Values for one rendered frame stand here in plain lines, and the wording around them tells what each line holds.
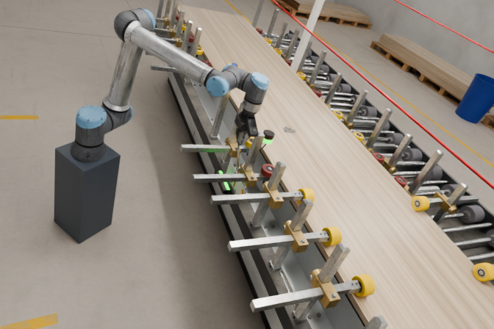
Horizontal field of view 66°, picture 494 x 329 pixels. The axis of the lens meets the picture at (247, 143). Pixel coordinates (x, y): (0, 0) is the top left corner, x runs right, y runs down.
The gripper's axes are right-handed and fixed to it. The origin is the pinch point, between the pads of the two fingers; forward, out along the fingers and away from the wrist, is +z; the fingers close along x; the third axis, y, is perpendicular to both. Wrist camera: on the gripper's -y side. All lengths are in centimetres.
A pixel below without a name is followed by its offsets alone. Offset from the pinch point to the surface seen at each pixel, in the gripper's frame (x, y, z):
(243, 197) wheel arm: 7.3, -30.1, 7.2
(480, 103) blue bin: -532, 215, 71
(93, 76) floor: 51, 254, 103
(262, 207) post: -7.4, -26.9, 17.8
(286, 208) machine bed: -28.8, -19.2, 28.6
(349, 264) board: -32, -67, 13
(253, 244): 13, -55, 7
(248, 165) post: -7.8, -1.9, 12.5
